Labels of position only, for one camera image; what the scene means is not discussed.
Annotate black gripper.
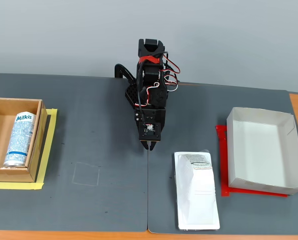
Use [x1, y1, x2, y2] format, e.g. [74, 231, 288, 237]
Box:
[134, 107, 167, 152]

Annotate white sandwich package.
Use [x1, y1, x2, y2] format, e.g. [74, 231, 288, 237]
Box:
[174, 149, 221, 231]

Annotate red tape on arm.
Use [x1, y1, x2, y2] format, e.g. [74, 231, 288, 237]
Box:
[138, 55, 162, 65]

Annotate gray paper box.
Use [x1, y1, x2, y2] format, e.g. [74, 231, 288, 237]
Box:
[226, 106, 298, 197]

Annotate dark gray table mat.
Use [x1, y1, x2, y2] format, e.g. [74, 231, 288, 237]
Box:
[0, 73, 150, 232]
[147, 81, 298, 236]

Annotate black table clamp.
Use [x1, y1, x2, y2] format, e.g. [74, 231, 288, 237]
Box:
[114, 63, 137, 86]

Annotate yellow tape marking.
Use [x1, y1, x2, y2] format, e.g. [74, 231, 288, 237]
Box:
[0, 107, 58, 191]

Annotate shallow brown cardboard tray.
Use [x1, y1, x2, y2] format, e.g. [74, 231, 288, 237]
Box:
[0, 107, 49, 184]

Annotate white Milkis drink can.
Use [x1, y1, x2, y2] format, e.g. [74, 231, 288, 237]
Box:
[2, 109, 37, 168]

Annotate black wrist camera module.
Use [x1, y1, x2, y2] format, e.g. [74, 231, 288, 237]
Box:
[138, 121, 162, 142]

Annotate black perforated base bracket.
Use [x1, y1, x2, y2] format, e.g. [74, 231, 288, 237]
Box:
[124, 83, 140, 110]

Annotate red white black servo wires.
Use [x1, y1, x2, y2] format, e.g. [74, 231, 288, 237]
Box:
[138, 55, 182, 110]

